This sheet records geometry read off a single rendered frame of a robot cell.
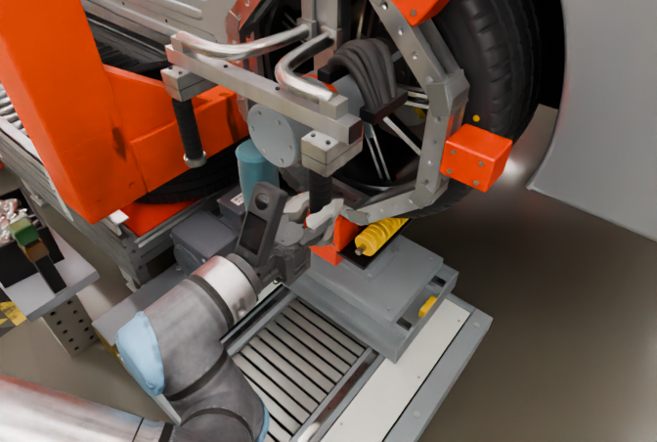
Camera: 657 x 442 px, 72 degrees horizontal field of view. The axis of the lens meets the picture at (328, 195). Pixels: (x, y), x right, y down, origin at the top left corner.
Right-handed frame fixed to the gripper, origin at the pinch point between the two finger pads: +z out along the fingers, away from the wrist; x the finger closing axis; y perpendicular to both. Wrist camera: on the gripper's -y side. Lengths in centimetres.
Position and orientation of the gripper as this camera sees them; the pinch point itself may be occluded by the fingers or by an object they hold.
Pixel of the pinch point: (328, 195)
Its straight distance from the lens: 74.0
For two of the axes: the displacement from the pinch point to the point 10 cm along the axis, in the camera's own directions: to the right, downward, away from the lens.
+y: 0.0, 7.5, 6.6
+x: 7.7, 4.2, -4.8
